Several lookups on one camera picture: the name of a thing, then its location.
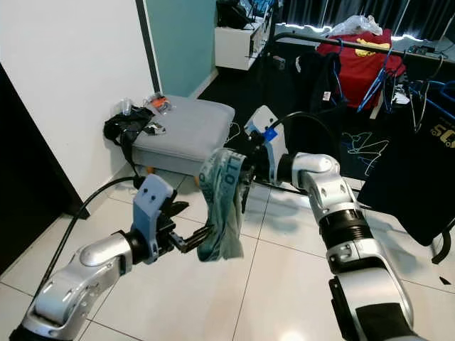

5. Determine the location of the black backpack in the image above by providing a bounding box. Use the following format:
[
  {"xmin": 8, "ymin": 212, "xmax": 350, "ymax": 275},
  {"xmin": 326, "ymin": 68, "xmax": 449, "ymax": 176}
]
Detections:
[{"xmin": 217, "ymin": 0, "xmax": 257, "ymax": 29}]

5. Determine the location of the grey metal hanger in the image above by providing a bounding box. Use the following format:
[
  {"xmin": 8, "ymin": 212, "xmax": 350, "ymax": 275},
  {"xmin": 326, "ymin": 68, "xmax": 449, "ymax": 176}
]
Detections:
[{"xmin": 412, "ymin": 57, "xmax": 443, "ymax": 132}]

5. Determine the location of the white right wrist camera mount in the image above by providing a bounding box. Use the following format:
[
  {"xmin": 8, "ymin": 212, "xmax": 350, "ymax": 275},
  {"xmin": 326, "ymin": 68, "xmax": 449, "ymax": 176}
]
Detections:
[{"xmin": 245, "ymin": 105, "xmax": 285, "ymax": 187}]

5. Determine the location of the blue hanger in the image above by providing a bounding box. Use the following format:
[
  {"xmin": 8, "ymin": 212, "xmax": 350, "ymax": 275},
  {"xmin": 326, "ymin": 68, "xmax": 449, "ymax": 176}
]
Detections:
[
  {"xmin": 359, "ymin": 46, "xmax": 395, "ymax": 111},
  {"xmin": 405, "ymin": 78, "xmax": 455, "ymax": 121},
  {"xmin": 331, "ymin": 39, "xmax": 346, "ymax": 100}
]

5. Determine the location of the black door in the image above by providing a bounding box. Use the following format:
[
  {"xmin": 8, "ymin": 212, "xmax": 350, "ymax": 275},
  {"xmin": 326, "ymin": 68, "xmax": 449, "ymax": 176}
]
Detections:
[{"xmin": 0, "ymin": 67, "xmax": 93, "ymax": 274}]

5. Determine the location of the grey ottoman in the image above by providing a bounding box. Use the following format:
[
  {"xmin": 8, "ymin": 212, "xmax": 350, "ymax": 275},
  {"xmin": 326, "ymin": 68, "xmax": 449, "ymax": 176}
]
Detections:
[{"xmin": 132, "ymin": 94, "xmax": 235, "ymax": 176}]

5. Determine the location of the black shirt with gold print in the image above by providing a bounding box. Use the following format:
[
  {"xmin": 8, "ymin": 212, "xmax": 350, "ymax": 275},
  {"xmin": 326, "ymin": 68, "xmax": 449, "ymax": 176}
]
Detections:
[{"xmin": 359, "ymin": 82, "xmax": 455, "ymax": 246}]

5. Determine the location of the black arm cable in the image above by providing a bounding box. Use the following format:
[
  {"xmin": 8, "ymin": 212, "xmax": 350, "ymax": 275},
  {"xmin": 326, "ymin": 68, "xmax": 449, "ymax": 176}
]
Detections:
[
  {"xmin": 277, "ymin": 110, "xmax": 335, "ymax": 146},
  {"xmin": 39, "ymin": 176, "xmax": 143, "ymax": 303}
]

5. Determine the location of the white plastic bag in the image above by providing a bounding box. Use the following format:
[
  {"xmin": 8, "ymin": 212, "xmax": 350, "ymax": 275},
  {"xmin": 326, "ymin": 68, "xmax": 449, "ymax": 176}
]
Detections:
[{"xmin": 327, "ymin": 16, "xmax": 385, "ymax": 36}]

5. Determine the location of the orange pack in clear wrap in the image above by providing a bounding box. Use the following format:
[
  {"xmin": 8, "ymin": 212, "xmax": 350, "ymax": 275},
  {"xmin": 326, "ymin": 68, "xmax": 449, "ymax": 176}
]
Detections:
[{"xmin": 149, "ymin": 94, "xmax": 175, "ymax": 114}]

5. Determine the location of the black metal clothes rack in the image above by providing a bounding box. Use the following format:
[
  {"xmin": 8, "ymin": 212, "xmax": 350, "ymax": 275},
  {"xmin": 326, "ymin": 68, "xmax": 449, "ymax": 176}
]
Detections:
[{"xmin": 259, "ymin": 0, "xmax": 455, "ymax": 265}]

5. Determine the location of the white shelf unit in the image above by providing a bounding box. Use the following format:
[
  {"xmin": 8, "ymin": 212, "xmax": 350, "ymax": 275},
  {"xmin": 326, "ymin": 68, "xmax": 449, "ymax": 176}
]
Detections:
[{"xmin": 215, "ymin": 18, "xmax": 271, "ymax": 70}]

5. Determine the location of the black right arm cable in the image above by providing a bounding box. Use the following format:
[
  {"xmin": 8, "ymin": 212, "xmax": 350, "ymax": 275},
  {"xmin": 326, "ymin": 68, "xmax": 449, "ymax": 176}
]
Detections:
[{"xmin": 277, "ymin": 110, "xmax": 335, "ymax": 146}]

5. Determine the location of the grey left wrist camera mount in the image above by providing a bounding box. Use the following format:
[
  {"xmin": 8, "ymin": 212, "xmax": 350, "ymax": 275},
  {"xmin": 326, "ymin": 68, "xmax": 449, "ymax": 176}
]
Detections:
[{"xmin": 132, "ymin": 174, "xmax": 175, "ymax": 256}]

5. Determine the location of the light green wire hanger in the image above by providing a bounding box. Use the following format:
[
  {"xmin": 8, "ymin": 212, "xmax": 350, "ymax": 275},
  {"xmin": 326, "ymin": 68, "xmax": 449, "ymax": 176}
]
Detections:
[{"xmin": 341, "ymin": 131, "xmax": 392, "ymax": 175}]

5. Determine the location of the grey green printed garment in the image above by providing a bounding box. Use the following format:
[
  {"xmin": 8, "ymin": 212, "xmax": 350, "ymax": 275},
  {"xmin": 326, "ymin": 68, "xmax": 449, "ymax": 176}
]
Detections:
[{"xmin": 198, "ymin": 147, "xmax": 250, "ymax": 262}]

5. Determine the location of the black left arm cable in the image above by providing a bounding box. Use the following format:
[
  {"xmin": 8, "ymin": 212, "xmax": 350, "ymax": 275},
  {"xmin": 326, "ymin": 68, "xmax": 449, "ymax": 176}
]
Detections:
[{"xmin": 39, "ymin": 176, "xmax": 143, "ymax": 303}]

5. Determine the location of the red cloth with yellow print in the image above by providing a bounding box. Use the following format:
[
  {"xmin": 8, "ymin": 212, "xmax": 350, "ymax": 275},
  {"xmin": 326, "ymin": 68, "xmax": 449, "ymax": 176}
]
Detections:
[{"xmin": 316, "ymin": 30, "xmax": 406, "ymax": 107}]

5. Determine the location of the black strap bag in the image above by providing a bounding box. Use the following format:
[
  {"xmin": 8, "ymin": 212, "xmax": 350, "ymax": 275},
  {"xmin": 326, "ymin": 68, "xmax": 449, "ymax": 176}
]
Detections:
[{"xmin": 103, "ymin": 108, "xmax": 150, "ymax": 175}]

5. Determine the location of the white wire hanger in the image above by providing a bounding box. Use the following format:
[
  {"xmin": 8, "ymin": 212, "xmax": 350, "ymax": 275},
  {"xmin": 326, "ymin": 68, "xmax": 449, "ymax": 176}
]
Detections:
[{"xmin": 227, "ymin": 122, "xmax": 241, "ymax": 148}]

